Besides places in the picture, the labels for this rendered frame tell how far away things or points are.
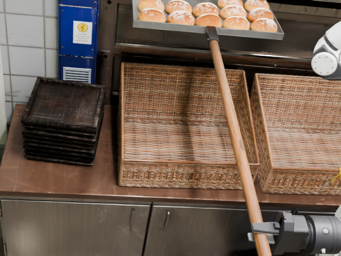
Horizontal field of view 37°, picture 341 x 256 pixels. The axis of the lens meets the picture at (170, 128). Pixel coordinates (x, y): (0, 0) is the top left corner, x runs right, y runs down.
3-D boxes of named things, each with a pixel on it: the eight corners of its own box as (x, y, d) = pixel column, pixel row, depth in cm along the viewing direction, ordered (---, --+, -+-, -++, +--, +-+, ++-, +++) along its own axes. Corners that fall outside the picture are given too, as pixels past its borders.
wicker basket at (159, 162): (115, 108, 238) (120, 60, 220) (232, 115, 248) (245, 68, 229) (116, 188, 203) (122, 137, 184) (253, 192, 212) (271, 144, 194)
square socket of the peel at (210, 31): (217, 48, 177) (219, 39, 175) (207, 47, 177) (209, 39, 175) (214, 34, 184) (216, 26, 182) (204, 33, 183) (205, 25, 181)
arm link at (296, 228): (288, 234, 111) (340, 236, 112) (278, 200, 118) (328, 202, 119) (273, 267, 119) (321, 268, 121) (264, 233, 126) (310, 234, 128)
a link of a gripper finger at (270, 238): (249, 242, 117) (275, 243, 118) (247, 230, 120) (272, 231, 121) (247, 246, 118) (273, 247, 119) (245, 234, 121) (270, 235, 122)
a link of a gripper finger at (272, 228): (250, 222, 118) (276, 223, 119) (252, 234, 115) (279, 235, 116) (251, 218, 117) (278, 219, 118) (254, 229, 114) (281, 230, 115)
